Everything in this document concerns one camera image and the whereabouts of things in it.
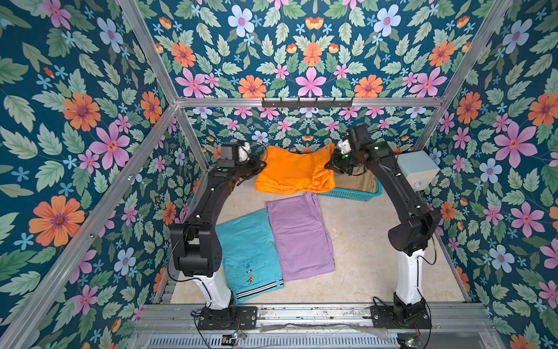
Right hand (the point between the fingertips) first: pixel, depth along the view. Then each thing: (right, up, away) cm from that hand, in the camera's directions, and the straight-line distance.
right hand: (324, 162), depth 83 cm
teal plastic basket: (+17, -14, +18) cm, 28 cm away
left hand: (-24, +1, +2) cm, 24 cm away
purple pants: (-8, -33, +8) cm, 35 cm away
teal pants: (-29, -37, +3) cm, 47 cm away
